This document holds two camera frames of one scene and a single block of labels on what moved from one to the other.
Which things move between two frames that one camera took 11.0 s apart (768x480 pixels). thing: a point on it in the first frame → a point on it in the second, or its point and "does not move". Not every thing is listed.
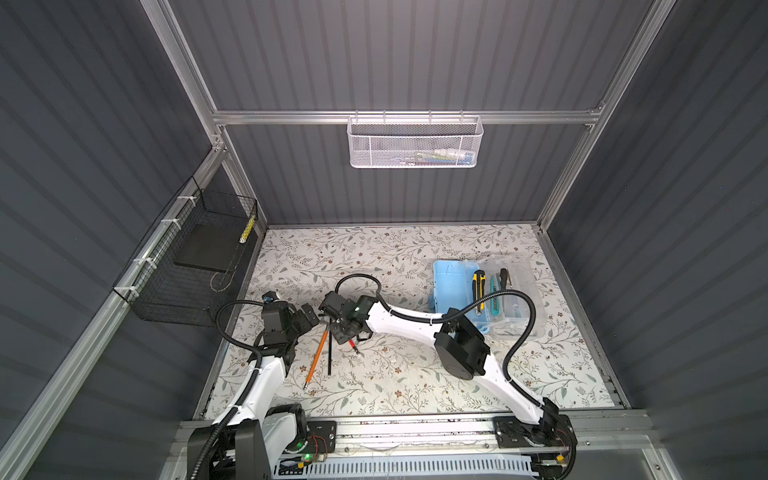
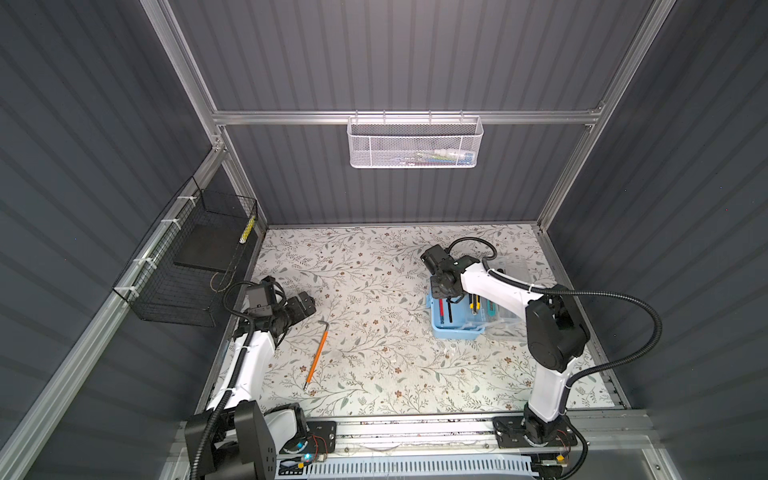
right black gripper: (339, 338) → (434, 291)
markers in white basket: (437, 157) does not move
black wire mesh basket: (185, 273) does not move
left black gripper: (302, 325) → (296, 313)
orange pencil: (316, 358) does not move
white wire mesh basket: (415, 141) does not move
